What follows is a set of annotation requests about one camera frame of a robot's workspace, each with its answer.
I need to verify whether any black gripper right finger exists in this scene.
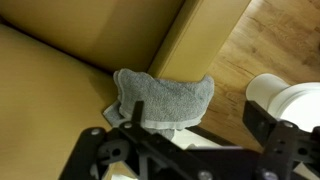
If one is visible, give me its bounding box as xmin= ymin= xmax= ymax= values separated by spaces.
xmin=242 ymin=100 xmax=277 ymax=146

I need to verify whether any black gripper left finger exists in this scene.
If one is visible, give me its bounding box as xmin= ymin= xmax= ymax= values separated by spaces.
xmin=131 ymin=101 xmax=144 ymax=126

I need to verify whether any grey terry towel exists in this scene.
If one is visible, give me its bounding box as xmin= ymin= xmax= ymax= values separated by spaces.
xmin=103 ymin=69 xmax=214 ymax=139

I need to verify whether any brown leather armchair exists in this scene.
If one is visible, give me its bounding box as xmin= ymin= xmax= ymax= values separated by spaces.
xmin=0 ymin=0 xmax=251 ymax=180

